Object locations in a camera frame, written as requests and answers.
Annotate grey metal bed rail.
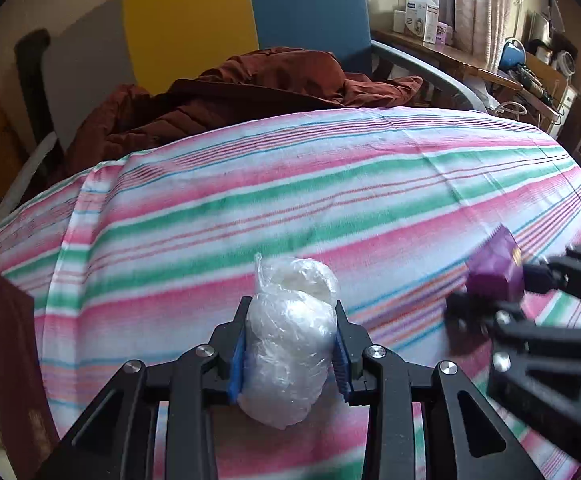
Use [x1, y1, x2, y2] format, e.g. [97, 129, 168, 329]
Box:
[371, 40, 487, 113]

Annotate white boxes on desk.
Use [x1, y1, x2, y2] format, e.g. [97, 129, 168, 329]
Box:
[392, 0, 454, 46]

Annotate purple small box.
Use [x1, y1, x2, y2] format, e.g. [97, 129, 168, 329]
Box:
[466, 226, 525, 302]

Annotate wooden side desk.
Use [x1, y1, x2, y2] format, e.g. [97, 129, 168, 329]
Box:
[371, 30, 575, 129]

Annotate gold tin box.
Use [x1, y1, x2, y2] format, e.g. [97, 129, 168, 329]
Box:
[0, 274, 59, 479]

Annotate dark red jacket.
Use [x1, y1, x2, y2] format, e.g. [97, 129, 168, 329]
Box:
[65, 47, 423, 174]

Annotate grey yellow blue headboard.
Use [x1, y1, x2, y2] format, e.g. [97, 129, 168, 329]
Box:
[42, 0, 371, 148]

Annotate striped bed sheet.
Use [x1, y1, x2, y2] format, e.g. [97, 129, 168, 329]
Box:
[0, 108, 581, 431]

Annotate window curtain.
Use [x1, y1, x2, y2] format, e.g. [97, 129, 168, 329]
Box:
[451, 0, 522, 70]

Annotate white plastic roll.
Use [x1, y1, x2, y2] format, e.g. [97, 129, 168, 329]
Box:
[237, 254, 339, 430]

